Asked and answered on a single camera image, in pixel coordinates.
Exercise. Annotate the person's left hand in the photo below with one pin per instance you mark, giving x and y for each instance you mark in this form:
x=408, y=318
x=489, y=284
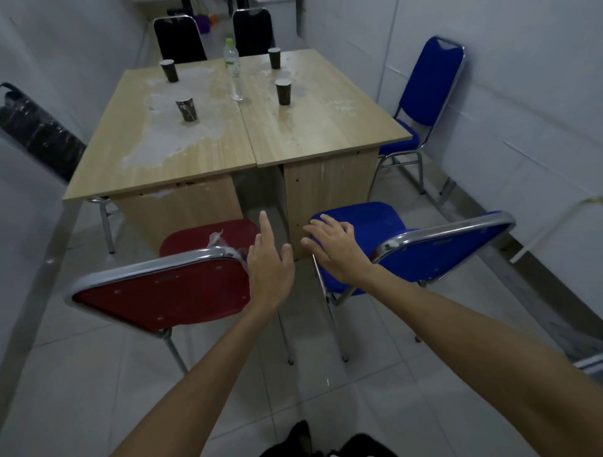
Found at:
x=269, y=277

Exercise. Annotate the person's right hand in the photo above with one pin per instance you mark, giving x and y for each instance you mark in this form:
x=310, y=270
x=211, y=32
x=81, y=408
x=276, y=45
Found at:
x=341, y=259

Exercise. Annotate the person's right middle finger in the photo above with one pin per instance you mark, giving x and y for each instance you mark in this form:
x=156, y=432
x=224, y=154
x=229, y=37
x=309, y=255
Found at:
x=322, y=223

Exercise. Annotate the person's left thumb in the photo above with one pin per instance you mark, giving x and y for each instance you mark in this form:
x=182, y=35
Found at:
x=288, y=256

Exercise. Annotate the person's right thumb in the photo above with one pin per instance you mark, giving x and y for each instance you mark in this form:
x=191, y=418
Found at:
x=312, y=248

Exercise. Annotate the person's right forearm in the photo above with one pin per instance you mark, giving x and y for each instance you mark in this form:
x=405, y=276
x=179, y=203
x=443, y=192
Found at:
x=480, y=348

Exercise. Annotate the person's left forearm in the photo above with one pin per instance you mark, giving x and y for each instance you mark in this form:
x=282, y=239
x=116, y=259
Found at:
x=198, y=376

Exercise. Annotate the torn clear plastic wrap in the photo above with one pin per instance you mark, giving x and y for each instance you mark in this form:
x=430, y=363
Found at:
x=220, y=240

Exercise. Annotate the wooden desk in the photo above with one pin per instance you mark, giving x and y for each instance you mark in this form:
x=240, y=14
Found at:
x=311, y=117
x=188, y=141

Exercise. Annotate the dark paper cup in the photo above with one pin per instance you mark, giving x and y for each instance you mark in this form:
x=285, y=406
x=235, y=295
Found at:
x=274, y=58
x=187, y=109
x=283, y=92
x=169, y=70

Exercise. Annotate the clear drinking glass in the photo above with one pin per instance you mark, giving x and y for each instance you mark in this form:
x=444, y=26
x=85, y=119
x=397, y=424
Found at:
x=237, y=89

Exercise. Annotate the black shoe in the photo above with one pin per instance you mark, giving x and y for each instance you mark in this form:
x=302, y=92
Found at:
x=362, y=447
x=294, y=442

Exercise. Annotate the clear bottle with green cap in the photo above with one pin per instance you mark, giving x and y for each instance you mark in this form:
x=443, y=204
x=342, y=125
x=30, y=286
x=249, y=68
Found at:
x=231, y=59

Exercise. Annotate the purple container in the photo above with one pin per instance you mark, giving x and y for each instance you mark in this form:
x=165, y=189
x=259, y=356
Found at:
x=203, y=22

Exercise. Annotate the plastic-wrapped black chair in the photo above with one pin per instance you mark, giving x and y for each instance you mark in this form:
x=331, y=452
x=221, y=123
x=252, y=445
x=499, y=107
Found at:
x=40, y=134

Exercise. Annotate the blue chair with chrome frame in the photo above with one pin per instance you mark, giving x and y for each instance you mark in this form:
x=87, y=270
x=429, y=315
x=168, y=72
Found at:
x=431, y=84
x=414, y=249

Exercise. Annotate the red chair with chrome frame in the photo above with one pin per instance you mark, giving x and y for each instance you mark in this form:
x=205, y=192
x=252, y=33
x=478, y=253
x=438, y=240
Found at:
x=183, y=282

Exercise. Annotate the white wall strip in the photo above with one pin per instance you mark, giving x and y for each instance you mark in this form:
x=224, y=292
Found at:
x=551, y=230

